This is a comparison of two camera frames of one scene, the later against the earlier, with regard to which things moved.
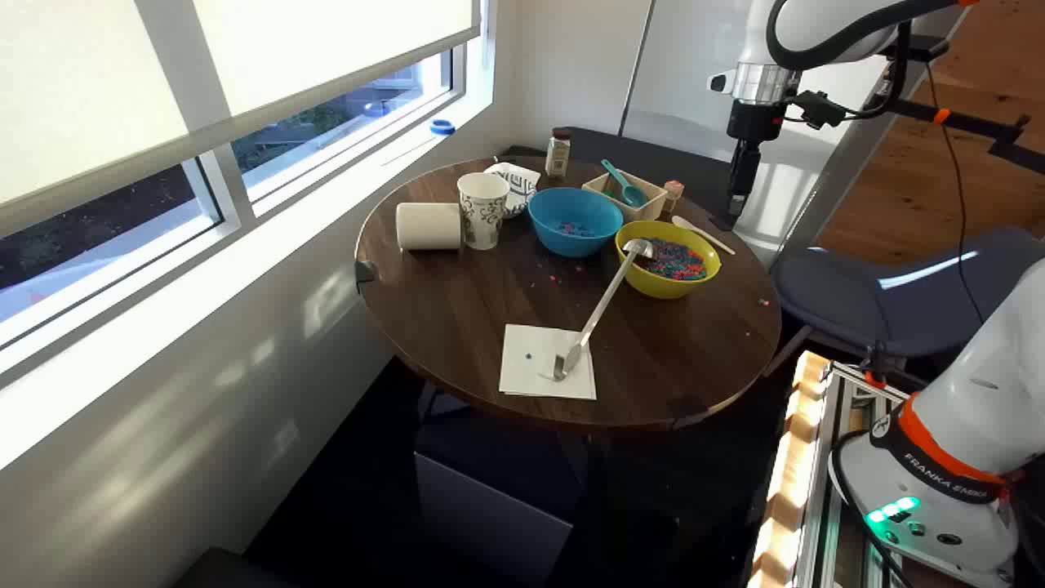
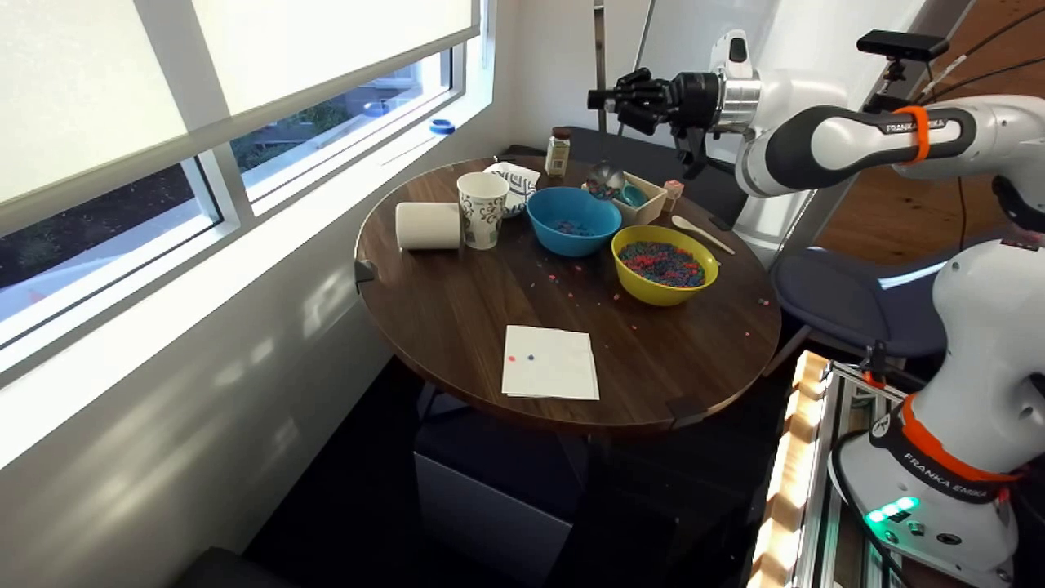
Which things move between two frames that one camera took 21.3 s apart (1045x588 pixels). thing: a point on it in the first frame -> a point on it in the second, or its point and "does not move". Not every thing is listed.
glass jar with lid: [555, 153] does not move
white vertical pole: [572, 355] -> [599, 53]
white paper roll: [429, 227] does not move
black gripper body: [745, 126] -> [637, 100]
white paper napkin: [536, 361] does not move
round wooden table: [566, 291] does not move
